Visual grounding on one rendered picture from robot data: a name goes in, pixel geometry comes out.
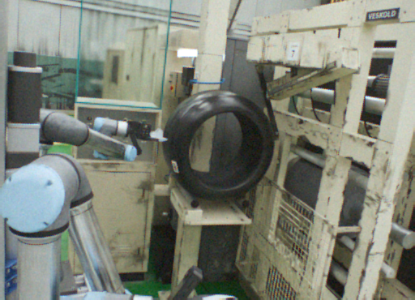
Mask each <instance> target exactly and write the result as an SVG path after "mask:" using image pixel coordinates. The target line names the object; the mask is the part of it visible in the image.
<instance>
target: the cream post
mask: <svg viewBox="0 0 415 300"><path fill-rule="evenodd" d="M229 1H230V0H203V4H202V10H201V16H200V29H199V40H198V47H197V54H196V59H195V72H198V73H199V77H198V81H199V82H205V83H219V82H220V78H221V75H220V73H221V67H222V61H223V55H224V49H225V33H226V28H227V23H228V17H229ZM219 88H220V84H200V83H198V84H197V85H195V84H193V91H192V95H194V94H196V93H197V92H202V91H206V90H211V89H219ZM215 122H216V116H214V117H212V118H209V119H208V120H207V121H206V122H205V123H204V124H202V125H201V126H200V128H199V129H198V130H197V131H196V132H195V135H194V137H193V139H192V140H191V143H190V166H191V168H192V169H195V170H198V171H209V167H210V161H211V150H212V140H213V134H214V128H215ZM201 229H202V226H201V225H184V223H183V222H182V220H181V218H180V216H179V218H178V230H177V236H176V248H175V255H174V262H173V273H172V285H171V291H170V293H171V294H172V293H173V291H174V290H175V289H176V288H177V286H178V284H179V283H180V282H181V281H182V278H184V276H185V274H186V271H187V270H189V269H190V268H191V267H192V266H196V267H197V261H198V256H199V245H200V234H201Z"/></svg>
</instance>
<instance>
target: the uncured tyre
mask: <svg viewBox="0 0 415 300"><path fill-rule="evenodd" d="M225 113H232V114H234V115H235V116H236V118H237V120H238V122H239V124H240V126H241V129H242V143H241V145H240V148H239V150H238V151H237V155H236V156H235V157H234V158H233V159H232V160H231V161H230V162H229V163H228V164H227V165H226V166H224V167H222V168H221V169H218V170H216V171H198V170H195V169H192V168H191V166H190V143H191V140H192V139H193V137H194V135H195V132H196V131H197V130H198V129H199V128H200V126H201V125H202V124H204V123H205V122H206V121H207V120H208V119H209V118H212V117H214V116H216V115H217V114H225ZM163 138H165V139H167V140H166V141H163V143H162V145H163V152H164V159H165V162H166V164H167V166H168V167H169V170H170V171H171V172H172V174H173V176H174V177H175V178H176V180H177V181H178V182H179V184H180V185H181V186H182V187H183V188H185V190H186V191H189V192H190V193H191V194H192V195H194V196H197V197H199V198H201V199H205V200H208V201H213V202H218V201H228V200H231V199H236V198H237V197H239V196H243V195H244V194H246V193H247V192H248V191H251V190H252V189H253V188H254V187H255V186H257V184H258V183H259V182H260V181H262V178H263V177H264V175H266V173H267V171H268V169H269V167H270V165H271V163H272V157H273V153H274V147H275V140H274V134H273V130H272V124H271V123H270V121H269V119H268V118H267V115H266V114H265V113H264V112H263V111H262V109H261V108H260V107H259V106H258V105H257V104H255V103H254V102H253V101H252V100H251V99H250V98H246V97H245V96H242V95H240V94H237V93H231V92H227V91H225V90H220V89H211V90H206V91H202V92H197V93H196V94H194V95H192V96H190V97H188V98H186V99H185V100H184V101H183V102H182V103H180V104H179V106H178V107H177V108H176V109H174V111H173V112H172V113H171V114H170V116H169V120H168V121H167V123H166V124H165V128H164V134H163ZM172 161H176V163H177V166H178V171H179V173H177V172H175V171H174V168H173V164H172Z"/></svg>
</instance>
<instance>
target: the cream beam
mask: <svg viewBox="0 0 415 300"><path fill-rule="evenodd" d="M290 42H300V46H299V50H298V55H297V61H293V60H288V51H289V43H290ZM350 45H351V44H350V41H349V40H342V39H338V38H334V37H329V36H322V35H318V34H314V33H309V32H298V33H291V34H276V35H269V36H256V37H251V36H250V39H249V44H248V50H247V55H246V62H250V63H258V64H263V65H273V66H283V67H285V66H293V67H297V68H308V69H318V70H324V68H325V66H326V65H327V54H328V53H330V52H331V51H334V50H335V49H338V48H340V47H342V46H344V47H349V48H350Z"/></svg>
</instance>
